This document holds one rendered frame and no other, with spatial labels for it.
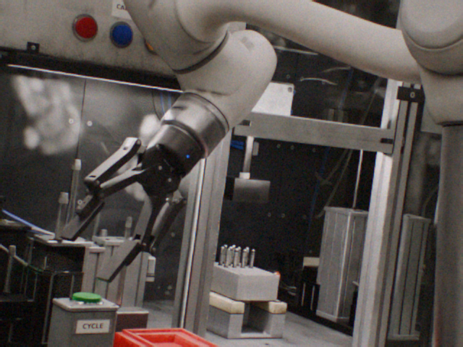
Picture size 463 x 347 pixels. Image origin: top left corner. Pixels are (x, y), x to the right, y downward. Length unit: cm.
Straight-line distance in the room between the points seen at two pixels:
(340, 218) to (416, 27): 117
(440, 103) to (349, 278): 115
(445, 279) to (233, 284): 93
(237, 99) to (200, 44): 11
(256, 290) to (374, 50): 74
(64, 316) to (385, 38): 58
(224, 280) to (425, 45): 103
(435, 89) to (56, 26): 68
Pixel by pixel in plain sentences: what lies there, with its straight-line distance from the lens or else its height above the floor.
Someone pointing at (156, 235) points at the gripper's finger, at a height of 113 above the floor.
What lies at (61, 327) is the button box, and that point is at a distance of 143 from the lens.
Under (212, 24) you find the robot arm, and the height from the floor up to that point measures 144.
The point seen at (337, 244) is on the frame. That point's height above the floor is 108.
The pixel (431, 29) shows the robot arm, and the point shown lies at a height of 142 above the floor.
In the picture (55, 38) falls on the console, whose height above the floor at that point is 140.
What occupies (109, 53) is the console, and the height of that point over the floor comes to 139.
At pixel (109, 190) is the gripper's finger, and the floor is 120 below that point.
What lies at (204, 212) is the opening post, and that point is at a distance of 164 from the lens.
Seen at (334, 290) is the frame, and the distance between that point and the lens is 209.
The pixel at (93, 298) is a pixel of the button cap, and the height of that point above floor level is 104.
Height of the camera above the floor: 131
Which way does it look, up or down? 3 degrees down
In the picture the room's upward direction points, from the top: 7 degrees clockwise
